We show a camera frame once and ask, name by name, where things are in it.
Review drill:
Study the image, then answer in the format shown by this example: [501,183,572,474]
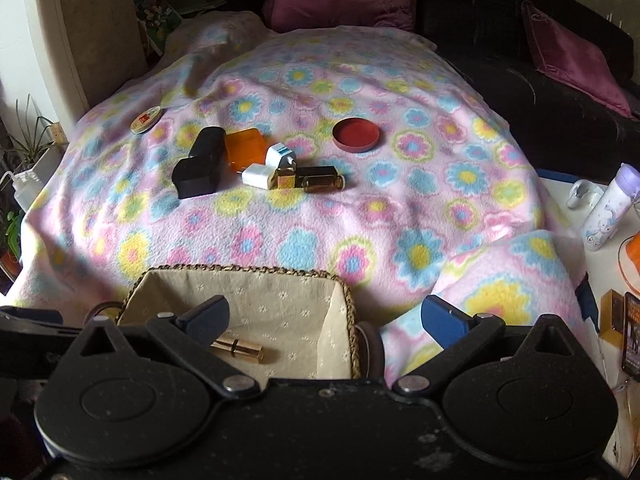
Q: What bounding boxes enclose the gold square perfume bottle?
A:
[274,165,301,190]

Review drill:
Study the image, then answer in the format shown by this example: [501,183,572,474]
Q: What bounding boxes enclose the dark book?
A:
[620,292,640,376]

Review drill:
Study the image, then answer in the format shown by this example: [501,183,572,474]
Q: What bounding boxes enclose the woven basket with cloth lining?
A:
[115,264,362,381]

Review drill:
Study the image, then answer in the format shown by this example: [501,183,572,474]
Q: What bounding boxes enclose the colourful picture card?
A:
[131,0,176,58]

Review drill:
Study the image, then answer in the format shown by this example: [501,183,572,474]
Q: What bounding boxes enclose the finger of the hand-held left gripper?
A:
[0,305,65,337]

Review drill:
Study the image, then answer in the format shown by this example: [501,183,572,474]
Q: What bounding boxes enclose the small magenta pillow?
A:
[520,0,636,120]

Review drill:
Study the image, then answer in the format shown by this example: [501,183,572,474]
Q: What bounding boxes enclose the pink floral fleece blanket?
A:
[10,10,588,386]

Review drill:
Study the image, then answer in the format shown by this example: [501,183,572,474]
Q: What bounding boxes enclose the orange translucent container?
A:
[619,232,640,291]

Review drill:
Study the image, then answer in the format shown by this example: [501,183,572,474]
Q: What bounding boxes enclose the round tin with red label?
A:
[130,105,163,135]

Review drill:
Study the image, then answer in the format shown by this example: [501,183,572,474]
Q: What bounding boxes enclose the black rectangular case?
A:
[171,126,227,200]

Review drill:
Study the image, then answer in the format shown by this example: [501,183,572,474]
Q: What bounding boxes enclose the spiky green houseplant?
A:
[0,95,66,176]

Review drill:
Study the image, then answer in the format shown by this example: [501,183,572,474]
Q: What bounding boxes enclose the white charger with blue stripe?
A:
[265,143,299,171]

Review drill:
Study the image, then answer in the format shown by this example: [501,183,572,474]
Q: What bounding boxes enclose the plain white charger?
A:
[239,162,277,191]

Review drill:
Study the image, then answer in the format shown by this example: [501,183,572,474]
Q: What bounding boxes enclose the amber small box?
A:
[599,289,626,343]

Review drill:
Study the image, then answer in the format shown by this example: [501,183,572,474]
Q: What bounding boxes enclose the white plant pot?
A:
[10,145,63,211]

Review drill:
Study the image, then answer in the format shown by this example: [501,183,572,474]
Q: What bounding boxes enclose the orange plastic box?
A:
[224,128,271,175]

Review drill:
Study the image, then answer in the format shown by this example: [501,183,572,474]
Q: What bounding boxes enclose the white and purple bottle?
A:
[582,162,640,252]

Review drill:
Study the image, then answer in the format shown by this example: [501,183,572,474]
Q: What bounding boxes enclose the black sofa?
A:
[415,0,640,181]

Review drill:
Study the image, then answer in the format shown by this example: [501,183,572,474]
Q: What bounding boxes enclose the beige armchair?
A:
[32,0,151,121]

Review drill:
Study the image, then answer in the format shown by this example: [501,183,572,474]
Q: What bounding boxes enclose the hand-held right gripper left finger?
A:
[74,295,262,400]

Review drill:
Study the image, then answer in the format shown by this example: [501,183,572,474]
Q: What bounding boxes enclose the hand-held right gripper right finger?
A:
[391,295,577,397]

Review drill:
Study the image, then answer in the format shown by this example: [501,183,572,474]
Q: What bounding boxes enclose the red round lid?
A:
[332,117,382,152]

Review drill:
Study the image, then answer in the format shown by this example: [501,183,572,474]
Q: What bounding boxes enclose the gold lipstick tube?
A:
[210,336,278,363]

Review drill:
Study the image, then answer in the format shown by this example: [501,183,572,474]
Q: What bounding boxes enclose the brown round disc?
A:
[357,322,386,381]

